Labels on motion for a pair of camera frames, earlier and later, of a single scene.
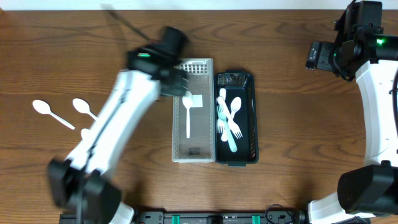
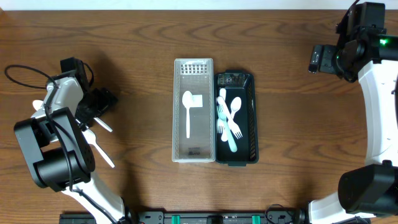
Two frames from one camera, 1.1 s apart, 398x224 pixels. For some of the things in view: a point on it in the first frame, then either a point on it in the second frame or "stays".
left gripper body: (175, 83) -> (96, 104)
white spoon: (187, 99) stays
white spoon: (235, 106) stays
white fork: (232, 125) stays
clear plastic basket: (200, 147) stays
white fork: (222, 116) -> (237, 130)
